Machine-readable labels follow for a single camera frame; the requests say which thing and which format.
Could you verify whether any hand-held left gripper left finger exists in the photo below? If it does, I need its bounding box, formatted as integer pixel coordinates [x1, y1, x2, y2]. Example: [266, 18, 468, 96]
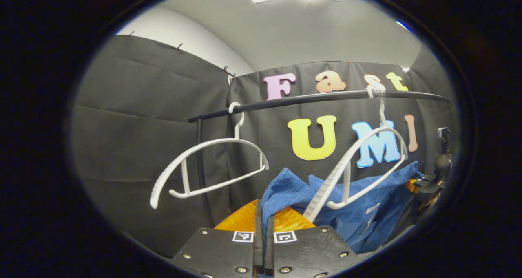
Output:
[169, 199, 263, 278]

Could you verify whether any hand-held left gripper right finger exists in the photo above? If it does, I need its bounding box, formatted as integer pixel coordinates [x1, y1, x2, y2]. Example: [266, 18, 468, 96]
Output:
[264, 207, 361, 278]

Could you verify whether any blue corduroy jacket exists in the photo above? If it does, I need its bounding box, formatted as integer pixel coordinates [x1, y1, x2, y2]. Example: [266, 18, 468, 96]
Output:
[261, 161, 422, 255]

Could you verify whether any white plastic hanger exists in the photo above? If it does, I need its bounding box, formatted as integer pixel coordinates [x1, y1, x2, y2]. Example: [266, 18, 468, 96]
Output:
[150, 102, 270, 210]
[303, 80, 408, 223]

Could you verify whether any black metal clothes rack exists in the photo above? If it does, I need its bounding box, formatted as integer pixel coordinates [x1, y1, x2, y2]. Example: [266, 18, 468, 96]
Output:
[188, 90, 453, 227]

